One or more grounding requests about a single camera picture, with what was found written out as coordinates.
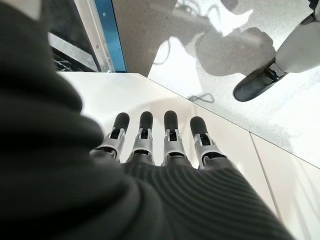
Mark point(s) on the white cabinet door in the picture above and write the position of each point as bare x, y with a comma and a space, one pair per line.
150, 100
300, 190

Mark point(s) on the black robot foot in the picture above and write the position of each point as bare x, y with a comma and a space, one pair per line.
252, 86

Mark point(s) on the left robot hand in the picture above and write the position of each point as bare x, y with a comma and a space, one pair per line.
75, 187

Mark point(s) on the black built-in dishwasher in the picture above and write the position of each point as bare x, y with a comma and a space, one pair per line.
107, 37

